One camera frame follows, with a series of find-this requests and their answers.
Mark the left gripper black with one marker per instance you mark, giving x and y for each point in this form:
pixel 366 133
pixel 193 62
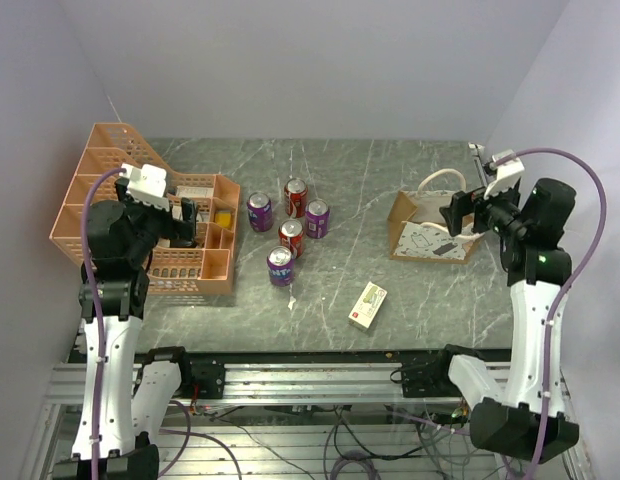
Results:
pixel 173 228

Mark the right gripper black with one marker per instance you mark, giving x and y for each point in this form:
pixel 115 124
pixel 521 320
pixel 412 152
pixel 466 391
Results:
pixel 462 203

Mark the purple fanta can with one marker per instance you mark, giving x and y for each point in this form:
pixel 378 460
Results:
pixel 259 208
pixel 317 219
pixel 280 263

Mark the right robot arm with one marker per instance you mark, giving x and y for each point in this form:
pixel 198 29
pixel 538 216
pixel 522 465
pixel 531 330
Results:
pixel 525 418

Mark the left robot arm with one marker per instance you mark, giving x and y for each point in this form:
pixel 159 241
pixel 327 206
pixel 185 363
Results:
pixel 123 409

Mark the white papers in organizer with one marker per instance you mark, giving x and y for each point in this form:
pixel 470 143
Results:
pixel 202 196

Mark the yellow item in organizer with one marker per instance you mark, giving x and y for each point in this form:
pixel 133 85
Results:
pixel 224 219

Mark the red cola can middle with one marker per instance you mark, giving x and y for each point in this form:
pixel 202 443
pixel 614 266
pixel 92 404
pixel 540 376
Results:
pixel 291 235

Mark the red cola can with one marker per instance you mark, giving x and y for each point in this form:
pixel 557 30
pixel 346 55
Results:
pixel 291 235
pixel 295 192

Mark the red cola can back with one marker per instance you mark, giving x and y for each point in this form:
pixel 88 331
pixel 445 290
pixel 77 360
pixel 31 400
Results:
pixel 295 192

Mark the purple Fanta can front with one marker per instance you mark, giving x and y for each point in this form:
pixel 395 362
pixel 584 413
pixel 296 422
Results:
pixel 280 263

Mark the small white cardboard box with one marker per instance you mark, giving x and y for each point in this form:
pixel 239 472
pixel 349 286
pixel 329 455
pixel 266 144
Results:
pixel 366 308

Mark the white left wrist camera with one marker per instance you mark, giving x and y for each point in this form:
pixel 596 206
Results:
pixel 147 185

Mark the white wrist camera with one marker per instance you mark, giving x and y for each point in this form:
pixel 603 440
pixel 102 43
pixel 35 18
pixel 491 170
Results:
pixel 506 169
pixel 147 185

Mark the aluminium corner rail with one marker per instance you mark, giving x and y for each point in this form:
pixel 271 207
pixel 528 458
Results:
pixel 477 155

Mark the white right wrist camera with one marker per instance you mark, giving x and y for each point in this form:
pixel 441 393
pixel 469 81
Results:
pixel 506 169

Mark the aluminium mounting rail frame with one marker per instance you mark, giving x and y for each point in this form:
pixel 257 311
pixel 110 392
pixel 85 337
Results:
pixel 292 415

